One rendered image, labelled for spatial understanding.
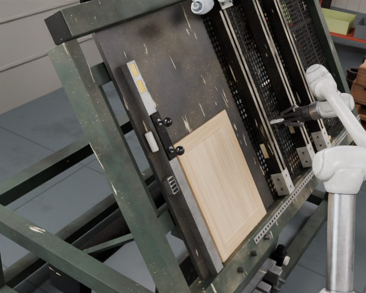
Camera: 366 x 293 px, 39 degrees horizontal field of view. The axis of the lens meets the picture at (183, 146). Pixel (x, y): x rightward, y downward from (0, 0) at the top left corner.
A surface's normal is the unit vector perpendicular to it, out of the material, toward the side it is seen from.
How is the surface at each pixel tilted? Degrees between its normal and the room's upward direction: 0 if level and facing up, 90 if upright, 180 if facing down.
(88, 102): 90
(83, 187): 0
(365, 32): 90
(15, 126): 0
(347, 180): 65
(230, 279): 57
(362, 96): 90
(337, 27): 90
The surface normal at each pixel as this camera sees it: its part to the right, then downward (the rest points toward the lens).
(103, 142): -0.55, 0.40
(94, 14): 0.74, -0.18
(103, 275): 0.07, -0.85
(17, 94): 0.84, 0.33
